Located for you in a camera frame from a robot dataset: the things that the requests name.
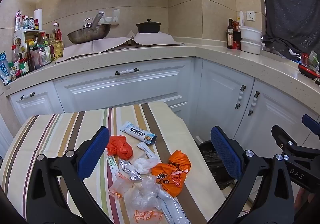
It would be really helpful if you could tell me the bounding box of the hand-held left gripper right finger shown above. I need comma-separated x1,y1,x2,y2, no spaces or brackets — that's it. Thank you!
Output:
209,126,303,224

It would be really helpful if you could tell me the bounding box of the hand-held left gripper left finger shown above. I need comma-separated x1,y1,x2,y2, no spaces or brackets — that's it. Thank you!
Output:
26,126,114,224

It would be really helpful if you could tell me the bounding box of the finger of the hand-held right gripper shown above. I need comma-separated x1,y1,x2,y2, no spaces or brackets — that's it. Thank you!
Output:
272,125,320,162
302,114,320,137

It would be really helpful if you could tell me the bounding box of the trash bin with black liner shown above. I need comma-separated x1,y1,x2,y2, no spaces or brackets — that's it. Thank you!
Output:
197,140,237,191

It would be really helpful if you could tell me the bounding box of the silver blister pack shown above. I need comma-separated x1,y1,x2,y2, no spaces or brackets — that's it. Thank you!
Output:
117,159,143,182

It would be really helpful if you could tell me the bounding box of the white tissue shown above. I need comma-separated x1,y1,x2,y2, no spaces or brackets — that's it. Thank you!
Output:
132,158,162,174

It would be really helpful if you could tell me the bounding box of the large orange plastic bag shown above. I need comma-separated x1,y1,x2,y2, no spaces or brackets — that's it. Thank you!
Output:
151,150,192,197

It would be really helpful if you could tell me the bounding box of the clear plastic bag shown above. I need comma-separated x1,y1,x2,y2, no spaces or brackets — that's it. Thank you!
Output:
129,175,163,211

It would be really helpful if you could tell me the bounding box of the green print white strip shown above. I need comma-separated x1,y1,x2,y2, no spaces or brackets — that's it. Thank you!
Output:
106,155,121,182

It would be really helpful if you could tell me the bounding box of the small orange plastic bag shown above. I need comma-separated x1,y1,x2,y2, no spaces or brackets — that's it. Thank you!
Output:
106,135,134,160

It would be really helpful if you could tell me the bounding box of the orange print clear bag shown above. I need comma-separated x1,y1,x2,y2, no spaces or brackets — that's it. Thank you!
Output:
108,173,136,199

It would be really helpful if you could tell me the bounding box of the striped tablecloth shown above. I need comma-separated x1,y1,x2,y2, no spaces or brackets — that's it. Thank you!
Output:
0,102,225,224

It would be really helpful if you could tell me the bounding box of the white blue ointment box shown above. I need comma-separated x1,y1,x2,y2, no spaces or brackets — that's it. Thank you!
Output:
119,121,157,145

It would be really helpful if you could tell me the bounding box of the white paper strip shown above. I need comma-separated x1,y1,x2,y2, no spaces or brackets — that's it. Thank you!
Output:
137,142,160,162

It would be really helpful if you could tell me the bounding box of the red tray with packets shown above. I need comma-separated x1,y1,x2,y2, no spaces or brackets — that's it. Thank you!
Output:
297,51,320,80

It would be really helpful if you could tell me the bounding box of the long white plastic package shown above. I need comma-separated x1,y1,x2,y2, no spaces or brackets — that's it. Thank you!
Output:
156,190,200,224

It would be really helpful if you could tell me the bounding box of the orange patterned plastic wrapper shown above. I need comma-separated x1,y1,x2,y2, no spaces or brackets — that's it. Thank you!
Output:
131,208,163,224

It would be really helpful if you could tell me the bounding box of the white kitchen cabinet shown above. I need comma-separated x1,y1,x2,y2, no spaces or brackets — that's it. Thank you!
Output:
0,56,320,154

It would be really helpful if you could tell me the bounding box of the white plastic container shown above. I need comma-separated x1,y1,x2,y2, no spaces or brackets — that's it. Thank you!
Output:
240,39,262,55
239,26,262,42

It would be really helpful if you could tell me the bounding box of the beige stove cover cloth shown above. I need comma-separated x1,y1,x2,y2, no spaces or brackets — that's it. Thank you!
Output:
128,31,182,46
55,36,135,63

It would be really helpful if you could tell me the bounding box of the dark sauce bottle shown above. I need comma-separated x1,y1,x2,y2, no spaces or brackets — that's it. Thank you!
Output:
226,18,234,49

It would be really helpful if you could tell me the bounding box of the yellow cooking oil bottle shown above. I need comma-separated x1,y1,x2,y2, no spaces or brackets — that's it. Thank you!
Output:
50,22,64,61

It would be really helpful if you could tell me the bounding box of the dark grey cloth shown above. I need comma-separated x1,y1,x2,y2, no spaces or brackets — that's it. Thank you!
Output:
257,0,320,62

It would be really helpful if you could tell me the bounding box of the steel wok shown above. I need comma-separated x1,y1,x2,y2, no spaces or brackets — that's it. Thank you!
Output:
67,12,112,45

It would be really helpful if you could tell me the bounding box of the cluster of condiment bottles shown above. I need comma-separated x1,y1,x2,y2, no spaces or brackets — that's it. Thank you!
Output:
9,10,63,82

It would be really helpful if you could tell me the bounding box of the blue white snack bag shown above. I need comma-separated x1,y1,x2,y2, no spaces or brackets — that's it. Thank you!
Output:
0,51,13,86

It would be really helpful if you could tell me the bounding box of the black lidded pot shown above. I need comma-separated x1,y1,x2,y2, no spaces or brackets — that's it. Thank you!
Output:
135,19,161,34

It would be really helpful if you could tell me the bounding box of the white paper towel roll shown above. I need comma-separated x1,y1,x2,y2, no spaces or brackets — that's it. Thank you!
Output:
34,9,43,31

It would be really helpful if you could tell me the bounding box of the ceramic cabinet door handle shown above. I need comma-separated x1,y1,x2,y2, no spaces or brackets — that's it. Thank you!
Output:
235,85,247,110
247,91,261,117

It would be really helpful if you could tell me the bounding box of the long ceramic drawer handle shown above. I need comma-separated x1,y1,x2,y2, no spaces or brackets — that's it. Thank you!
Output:
115,68,139,76

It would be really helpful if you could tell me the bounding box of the white double wall socket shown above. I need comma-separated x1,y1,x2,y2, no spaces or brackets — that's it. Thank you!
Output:
98,9,120,24

